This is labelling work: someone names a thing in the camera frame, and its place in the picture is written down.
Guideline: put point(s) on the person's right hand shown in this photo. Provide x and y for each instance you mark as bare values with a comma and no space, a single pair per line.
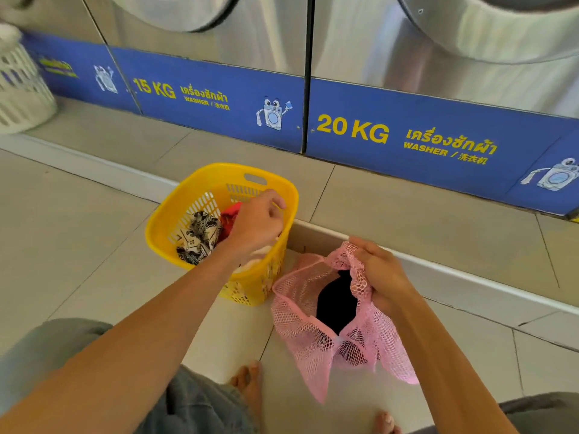
386,275

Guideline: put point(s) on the pink mesh laundry bag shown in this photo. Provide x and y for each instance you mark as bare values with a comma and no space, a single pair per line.
312,332

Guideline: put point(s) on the red garment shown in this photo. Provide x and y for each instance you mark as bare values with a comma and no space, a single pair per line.
230,219

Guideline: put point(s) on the grey shorts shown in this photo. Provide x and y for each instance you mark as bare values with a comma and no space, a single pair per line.
203,402

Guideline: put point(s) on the person's foot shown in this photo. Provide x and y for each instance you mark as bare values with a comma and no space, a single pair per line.
249,386
386,423

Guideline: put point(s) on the person's left fingers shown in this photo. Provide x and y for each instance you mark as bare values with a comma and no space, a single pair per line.
273,202

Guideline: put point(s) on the yellow plastic laundry basket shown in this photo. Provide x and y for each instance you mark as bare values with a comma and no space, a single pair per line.
181,212

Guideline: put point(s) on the person's left forearm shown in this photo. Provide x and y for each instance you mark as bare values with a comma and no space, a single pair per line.
135,343

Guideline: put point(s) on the white plastic laundry basket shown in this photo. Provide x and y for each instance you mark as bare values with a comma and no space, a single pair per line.
20,85

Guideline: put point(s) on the person's right forearm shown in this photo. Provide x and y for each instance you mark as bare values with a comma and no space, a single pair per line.
443,361

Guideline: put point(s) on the round steel washer door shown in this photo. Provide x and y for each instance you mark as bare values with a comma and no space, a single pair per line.
488,27
181,11

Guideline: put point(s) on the person's left foot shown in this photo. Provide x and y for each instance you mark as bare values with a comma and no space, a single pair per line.
249,386

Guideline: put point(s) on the person's left hand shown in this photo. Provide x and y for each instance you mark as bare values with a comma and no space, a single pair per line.
255,223

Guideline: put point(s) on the steel washing machine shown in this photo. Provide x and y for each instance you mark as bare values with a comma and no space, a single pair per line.
59,36
429,121
217,85

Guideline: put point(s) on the person's right thumb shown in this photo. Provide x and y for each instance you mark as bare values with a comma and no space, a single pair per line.
363,246

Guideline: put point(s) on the person's right foot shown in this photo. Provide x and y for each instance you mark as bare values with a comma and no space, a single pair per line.
386,423

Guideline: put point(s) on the black and white patterned garment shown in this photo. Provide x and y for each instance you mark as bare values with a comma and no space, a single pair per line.
201,234

